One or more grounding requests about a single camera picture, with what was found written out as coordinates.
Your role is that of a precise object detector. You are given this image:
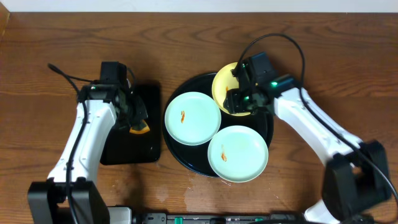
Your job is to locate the orange green scrub sponge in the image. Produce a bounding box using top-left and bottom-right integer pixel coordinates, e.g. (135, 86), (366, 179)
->
(129, 120), (150, 134)

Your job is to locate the yellow plate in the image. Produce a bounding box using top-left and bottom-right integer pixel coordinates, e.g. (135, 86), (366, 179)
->
(211, 62), (250, 116)

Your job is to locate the mint plate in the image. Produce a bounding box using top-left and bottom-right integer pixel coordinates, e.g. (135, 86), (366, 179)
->
(164, 91), (221, 146)
(208, 126), (269, 183)

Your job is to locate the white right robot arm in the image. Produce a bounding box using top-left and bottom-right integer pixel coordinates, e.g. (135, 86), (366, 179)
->
(212, 73), (397, 223)

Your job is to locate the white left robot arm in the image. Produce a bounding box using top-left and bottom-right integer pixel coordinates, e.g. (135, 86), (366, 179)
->
(27, 85), (147, 223)

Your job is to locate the black rectangular tray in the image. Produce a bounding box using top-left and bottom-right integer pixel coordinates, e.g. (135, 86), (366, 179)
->
(100, 82), (161, 166)

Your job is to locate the black round tray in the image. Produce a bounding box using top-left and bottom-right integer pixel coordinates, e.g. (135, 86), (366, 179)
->
(162, 72), (274, 177)

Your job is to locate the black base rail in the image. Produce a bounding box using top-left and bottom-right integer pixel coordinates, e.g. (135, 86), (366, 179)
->
(136, 213), (308, 224)

